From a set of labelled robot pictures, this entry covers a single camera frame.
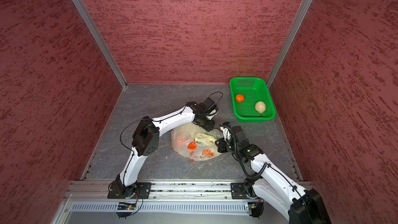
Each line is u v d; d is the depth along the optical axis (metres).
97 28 0.90
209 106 0.74
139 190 0.74
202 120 0.76
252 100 1.11
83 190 0.76
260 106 1.01
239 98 1.08
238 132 0.62
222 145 0.71
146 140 0.53
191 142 0.82
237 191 0.74
